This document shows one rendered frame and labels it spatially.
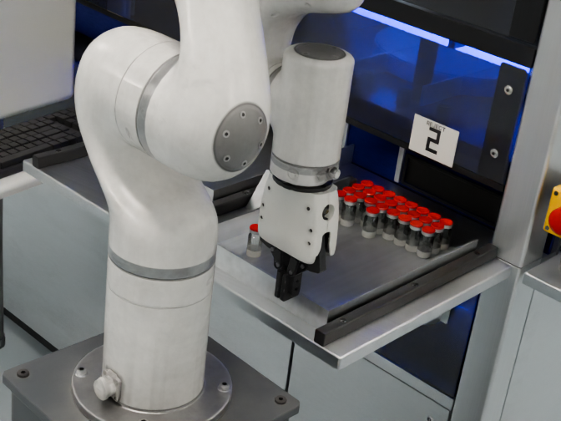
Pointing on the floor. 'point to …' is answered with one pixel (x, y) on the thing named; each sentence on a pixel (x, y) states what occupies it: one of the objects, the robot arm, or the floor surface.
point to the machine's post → (517, 235)
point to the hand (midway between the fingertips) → (288, 282)
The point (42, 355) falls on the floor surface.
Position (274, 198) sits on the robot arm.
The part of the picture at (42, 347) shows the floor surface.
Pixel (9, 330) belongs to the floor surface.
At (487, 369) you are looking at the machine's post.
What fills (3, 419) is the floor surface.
